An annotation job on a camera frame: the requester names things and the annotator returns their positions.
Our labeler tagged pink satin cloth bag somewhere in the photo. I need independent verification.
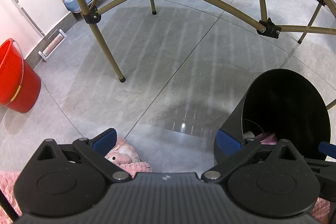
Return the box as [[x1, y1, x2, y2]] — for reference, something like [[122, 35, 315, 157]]
[[256, 133, 277, 145]]

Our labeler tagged black round trash bin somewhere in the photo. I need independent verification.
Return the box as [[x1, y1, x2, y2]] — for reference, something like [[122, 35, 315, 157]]
[[214, 69, 331, 163]]

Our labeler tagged pink bunny slipper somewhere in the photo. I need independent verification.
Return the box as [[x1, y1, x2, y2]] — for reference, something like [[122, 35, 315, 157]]
[[105, 136, 152, 178]]

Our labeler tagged red plastic bucket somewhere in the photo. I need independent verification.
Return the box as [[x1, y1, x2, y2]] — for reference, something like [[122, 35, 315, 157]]
[[0, 38, 41, 113]]

